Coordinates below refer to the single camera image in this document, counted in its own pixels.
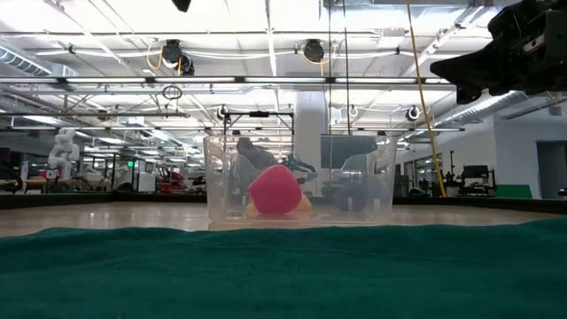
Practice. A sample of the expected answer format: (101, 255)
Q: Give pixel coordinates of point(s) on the person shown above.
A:
(254, 155)

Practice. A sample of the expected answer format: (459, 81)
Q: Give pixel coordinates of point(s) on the yellow toy banana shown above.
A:
(306, 206)

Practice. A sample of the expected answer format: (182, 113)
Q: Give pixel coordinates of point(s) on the white humanoid robot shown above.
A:
(64, 153)

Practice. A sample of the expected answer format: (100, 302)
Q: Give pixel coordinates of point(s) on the dark green folded cloth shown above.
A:
(283, 274)

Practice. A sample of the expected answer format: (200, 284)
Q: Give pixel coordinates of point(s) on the black background machine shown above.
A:
(476, 177)

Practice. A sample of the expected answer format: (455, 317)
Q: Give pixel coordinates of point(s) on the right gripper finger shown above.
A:
(469, 71)

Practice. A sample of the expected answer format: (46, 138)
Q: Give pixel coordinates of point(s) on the green background panel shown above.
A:
(514, 191)

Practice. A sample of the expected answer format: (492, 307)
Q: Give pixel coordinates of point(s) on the red background cart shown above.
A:
(170, 184)

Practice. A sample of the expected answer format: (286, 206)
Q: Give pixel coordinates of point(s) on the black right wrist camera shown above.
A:
(514, 22)

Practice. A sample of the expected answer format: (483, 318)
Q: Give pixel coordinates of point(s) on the grey ceiling air duct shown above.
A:
(478, 113)
(22, 59)

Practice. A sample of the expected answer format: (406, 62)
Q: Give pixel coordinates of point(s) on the dark background monitor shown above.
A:
(347, 150)

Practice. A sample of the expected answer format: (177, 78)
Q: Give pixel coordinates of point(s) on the red toy fruit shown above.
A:
(274, 190)

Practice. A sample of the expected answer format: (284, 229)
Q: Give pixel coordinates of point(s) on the clear plastic tupperware container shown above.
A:
(212, 186)

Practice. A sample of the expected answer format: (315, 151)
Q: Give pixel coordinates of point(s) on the black background rig frame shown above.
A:
(259, 114)

